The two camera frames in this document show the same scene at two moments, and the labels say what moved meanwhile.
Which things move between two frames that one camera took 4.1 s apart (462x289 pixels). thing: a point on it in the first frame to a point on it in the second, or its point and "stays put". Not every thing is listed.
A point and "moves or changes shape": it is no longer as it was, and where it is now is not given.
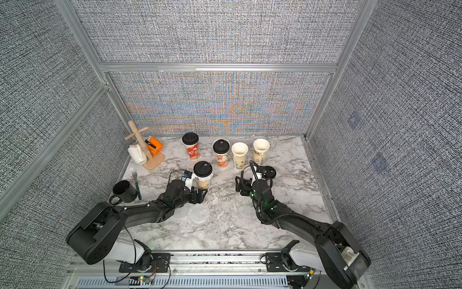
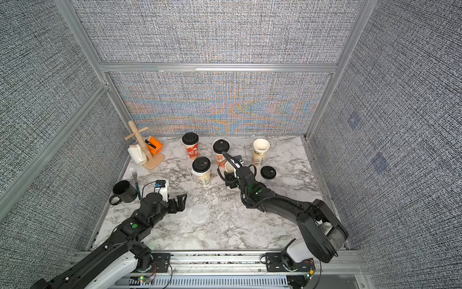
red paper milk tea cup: x=194 y=152 stays put
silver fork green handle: x=133 y=171 stays put
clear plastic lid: x=198 y=214 stays put
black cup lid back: x=267 y=171 stays put
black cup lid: x=221 y=146 stays put
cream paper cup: x=203 y=184 moves or changes shape
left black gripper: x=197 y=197 to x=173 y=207
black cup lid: x=203 y=168 moves or changes shape
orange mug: x=154 y=146 stays put
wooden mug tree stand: x=153 y=161 stays put
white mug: x=136 y=154 stays put
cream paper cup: x=239 y=150 to x=229 y=168
